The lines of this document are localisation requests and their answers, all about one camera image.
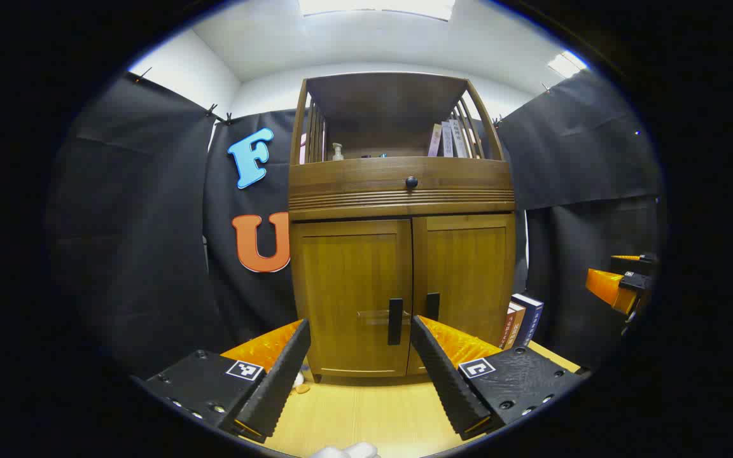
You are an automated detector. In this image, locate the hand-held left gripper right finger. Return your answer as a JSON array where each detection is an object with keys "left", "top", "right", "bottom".
[{"left": 410, "top": 315, "right": 587, "bottom": 441}]

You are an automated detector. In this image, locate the red-brown book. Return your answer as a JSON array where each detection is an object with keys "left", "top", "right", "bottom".
[{"left": 499, "top": 307, "right": 519, "bottom": 349}]

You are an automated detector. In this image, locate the large ceiling light panel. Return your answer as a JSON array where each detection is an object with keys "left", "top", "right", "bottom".
[{"left": 298, "top": 0, "right": 457, "bottom": 20}]

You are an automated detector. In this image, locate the small ceiling light panel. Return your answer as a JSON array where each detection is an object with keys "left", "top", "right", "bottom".
[{"left": 547, "top": 50, "right": 590, "bottom": 79}]

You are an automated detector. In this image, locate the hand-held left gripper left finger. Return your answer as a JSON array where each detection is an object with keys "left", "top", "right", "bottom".
[{"left": 141, "top": 317, "right": 312, "bottom": 444}]

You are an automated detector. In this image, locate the black backdrop cloth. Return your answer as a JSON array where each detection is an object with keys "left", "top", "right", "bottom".
[{"left": 48, "top": 69, "right": 663, "bottom": 382}]

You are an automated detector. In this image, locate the tan book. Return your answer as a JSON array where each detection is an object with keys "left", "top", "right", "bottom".
[{"left": 505, "top": 302, "right": 527, "bottom": 348}]

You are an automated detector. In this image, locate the grey upright book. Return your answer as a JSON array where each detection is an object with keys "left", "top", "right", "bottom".
[{"left": 449, "top": 119, "right": 470, "bottom": 158}]

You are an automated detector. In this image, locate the dark blue book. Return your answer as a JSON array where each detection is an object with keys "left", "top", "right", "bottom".
[{"left": 512, "top": 293, "right": 544, "bottom": 347}]

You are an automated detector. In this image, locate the wooden shoe cabinet door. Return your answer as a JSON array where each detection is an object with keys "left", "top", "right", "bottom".
[
  {"left": 408, "top": 213, "right": 517, "bottom": 376},
  {"left": 290, "top": 219, "right": 413, "bottom": 377}
]

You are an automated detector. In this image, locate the wooden double-door shoe cabinet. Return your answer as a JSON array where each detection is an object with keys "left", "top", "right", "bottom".
[{"left": 288, "top": 71, "right": 517, "bottom": 378}]

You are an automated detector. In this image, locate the wooden cabinet drawer black knob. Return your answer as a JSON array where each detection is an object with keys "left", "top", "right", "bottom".
[{"left": 289, "top": 157, "right": 515, "bottom": 214}]

